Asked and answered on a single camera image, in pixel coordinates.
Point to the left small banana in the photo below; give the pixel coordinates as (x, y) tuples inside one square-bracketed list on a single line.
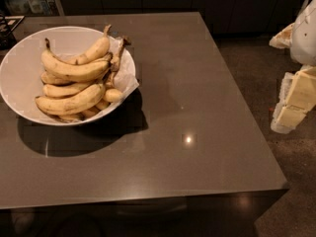
[(48, 78)]

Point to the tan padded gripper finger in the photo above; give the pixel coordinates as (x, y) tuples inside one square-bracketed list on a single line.
[(283, 38), (297, 97)]

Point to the bottom hidden banana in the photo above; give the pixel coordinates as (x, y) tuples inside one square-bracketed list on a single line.
[(87, 113)]

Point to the brown-stemmed right banana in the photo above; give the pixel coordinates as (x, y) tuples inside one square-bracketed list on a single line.
[(115, 62)]

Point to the middle yellow banana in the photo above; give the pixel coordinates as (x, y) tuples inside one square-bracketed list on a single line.
[(54, 91)]

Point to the white paper liner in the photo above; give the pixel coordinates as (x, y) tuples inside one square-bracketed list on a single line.
[(124, 80)]

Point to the white bowl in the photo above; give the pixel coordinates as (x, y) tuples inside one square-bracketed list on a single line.
[(21, 69)]

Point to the large front banana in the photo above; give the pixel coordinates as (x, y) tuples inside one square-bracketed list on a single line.
[(78, 103)]

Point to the long curved top banana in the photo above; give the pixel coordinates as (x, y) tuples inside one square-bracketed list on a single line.
[(74, 72)]

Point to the short stubby banana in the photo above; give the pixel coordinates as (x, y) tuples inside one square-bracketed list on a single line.
[(112, 95)]

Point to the upper right banana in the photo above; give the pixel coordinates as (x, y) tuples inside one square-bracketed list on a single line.
[(97, 50)]

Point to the black stovetop grate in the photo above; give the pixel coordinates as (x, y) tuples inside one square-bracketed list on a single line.
[(7, 26)]

